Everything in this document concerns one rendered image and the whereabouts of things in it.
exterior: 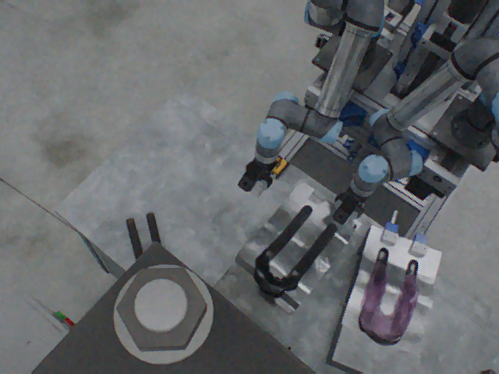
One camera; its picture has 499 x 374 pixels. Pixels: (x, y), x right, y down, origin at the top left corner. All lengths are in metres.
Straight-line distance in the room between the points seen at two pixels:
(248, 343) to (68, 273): 2.22
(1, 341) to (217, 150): 1.14
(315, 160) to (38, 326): 1.85
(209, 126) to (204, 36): 1.35
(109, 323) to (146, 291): 0.07
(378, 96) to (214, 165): 0.67
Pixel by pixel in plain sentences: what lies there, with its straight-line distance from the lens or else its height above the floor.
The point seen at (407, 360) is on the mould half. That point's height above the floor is 0.91.
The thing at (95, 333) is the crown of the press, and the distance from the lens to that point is 0.66.
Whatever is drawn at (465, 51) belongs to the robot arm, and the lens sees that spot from 1.53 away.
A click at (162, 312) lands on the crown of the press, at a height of 2.05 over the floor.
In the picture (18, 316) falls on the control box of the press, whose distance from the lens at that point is 1.26.
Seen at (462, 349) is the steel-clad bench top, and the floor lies 0.80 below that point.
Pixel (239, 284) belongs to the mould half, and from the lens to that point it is 1.84.
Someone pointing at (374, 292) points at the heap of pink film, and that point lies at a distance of 1.85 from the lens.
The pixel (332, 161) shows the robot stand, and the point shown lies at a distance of 2.80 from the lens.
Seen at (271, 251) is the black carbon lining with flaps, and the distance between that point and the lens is 1.82.
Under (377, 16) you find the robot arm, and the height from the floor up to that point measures 1.55.
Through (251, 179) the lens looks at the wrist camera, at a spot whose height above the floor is 1.09.
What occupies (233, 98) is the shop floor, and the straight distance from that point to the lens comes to 3.16.
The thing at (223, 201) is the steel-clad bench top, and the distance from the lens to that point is 2.00.
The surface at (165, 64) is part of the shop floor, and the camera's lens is 3.30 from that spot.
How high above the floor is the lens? 2.65
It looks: 66 degrees down
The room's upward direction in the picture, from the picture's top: 10 degrees clockwise
